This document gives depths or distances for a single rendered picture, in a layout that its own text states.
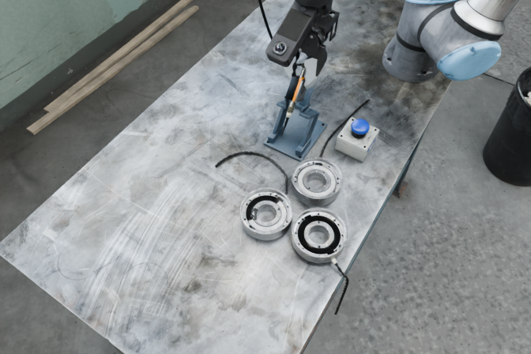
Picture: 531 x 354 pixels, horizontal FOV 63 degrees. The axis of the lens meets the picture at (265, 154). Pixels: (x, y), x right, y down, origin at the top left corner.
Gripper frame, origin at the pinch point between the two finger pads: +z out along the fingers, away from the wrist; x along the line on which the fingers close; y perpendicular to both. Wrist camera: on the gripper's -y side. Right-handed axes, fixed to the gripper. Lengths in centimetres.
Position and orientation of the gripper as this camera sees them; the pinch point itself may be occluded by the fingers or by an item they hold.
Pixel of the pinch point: (299, 83)
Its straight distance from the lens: 90.6
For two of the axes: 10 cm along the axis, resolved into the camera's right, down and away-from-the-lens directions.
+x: -8.5, -4.2, 3.2
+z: -0.1, 6.2, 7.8
